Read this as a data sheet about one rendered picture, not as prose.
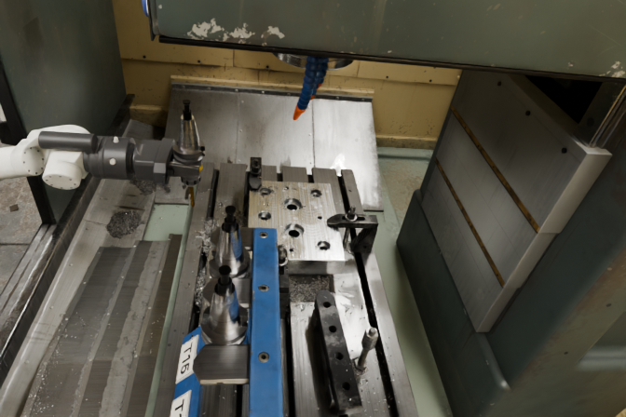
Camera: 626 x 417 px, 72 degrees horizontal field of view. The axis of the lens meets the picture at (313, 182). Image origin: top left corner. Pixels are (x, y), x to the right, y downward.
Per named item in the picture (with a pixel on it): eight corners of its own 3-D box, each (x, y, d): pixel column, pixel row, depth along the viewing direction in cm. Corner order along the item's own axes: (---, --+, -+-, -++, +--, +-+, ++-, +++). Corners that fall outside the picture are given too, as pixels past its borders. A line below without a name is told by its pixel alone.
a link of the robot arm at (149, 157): (163, 158, 82) (97, 154, 80) (167, 196, 88) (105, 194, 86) (173, 125, 92) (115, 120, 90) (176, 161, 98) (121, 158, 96)
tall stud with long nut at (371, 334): (354, 371, 89) (367, 336, 81) (352, 359, 91) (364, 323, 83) (367, 371, 89) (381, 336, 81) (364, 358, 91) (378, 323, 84)
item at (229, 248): (240, 271, 65) (241, 240, 61) (210, 266, 65) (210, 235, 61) (247, 249, 68) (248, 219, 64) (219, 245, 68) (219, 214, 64)
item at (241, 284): (200, 309, 61) (200, 305, 60) (204, 279, 65) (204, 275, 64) (251, 309, 62) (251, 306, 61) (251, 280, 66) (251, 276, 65)
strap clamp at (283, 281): (269, 318, 96) (275, 275, 87) (269, 273, 106) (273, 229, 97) (284, 318, 97) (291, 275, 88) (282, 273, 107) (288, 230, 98)
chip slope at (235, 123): (144, 236, 148) (134, 177, 132) (175, 133, 200) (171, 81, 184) (393, 242, 161) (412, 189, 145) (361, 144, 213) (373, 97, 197)
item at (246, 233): (209, 251, 69) (208, 248, 69) (211, 228, 73) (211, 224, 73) (252, 252, 70) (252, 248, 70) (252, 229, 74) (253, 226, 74)
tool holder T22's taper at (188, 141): (196, 154, 86) (194, 125, 82) (174, 149, 87) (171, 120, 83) (203, 141, 90) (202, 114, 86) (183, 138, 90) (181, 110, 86)
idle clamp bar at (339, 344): (332, 425, 80) (337, 410, 76) (308, 307, 100) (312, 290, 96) (358, 422, 81) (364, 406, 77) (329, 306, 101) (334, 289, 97)
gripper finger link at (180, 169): (199, 176, 90) (169, 174, 89) (199, 163, 88) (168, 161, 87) (198, 181, 89) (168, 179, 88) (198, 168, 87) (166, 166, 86)
